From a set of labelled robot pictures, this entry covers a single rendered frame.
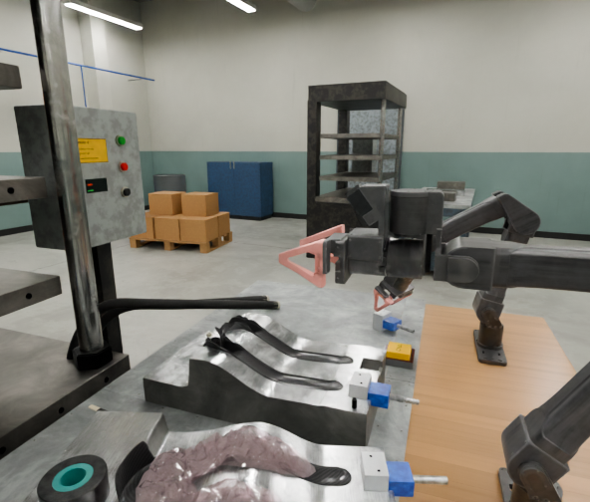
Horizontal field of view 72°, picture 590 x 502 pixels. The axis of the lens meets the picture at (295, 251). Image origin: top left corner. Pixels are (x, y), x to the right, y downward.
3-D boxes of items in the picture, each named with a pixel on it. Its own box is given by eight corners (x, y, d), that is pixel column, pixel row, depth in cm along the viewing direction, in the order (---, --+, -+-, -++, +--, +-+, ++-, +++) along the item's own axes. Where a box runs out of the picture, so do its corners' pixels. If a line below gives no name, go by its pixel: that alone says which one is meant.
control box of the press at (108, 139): (176, 486, 168) (144, 112, 132) (124, 552, 141) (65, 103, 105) (133, 472, 175) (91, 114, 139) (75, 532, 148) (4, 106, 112)
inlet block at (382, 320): (417, 337, 123) (419, 321, 122) (408, 342, 120) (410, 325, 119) (381, 324, 132) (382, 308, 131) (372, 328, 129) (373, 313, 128)
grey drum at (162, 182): (188, 218, 808) (185, 173, 786) (188, 223, 753) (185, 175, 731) (156, 219, 793) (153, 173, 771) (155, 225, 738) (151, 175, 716)
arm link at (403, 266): (380, 233, 57) (432, 236, 54) (385, 226, 62) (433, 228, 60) (378, 280, 58) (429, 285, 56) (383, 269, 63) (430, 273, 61)
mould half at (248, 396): (384, 382, 99) (387, 332, 96) (365, 456, 76) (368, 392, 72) (206, 349, 116) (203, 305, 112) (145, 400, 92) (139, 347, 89)
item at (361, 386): (419, 407, 80) (421, 382, 78) (417, 422, 75) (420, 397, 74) (353, 393, 84) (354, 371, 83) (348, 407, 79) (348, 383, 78)
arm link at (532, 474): (520, 464, 56) (568, 475, 54) (510, 424, 64) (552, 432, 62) (514, 502, 57) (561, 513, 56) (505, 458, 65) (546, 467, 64)
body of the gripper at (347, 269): (331, 240, 57) (385, 243, 54) (347, 227, 66) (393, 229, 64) (331, 284, 58) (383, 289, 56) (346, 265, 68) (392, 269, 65)
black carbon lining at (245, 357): (356, 365, 94) (357, 327, 92) (339, 404, 79) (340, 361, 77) (223, 341, 106) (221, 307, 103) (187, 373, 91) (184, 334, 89)
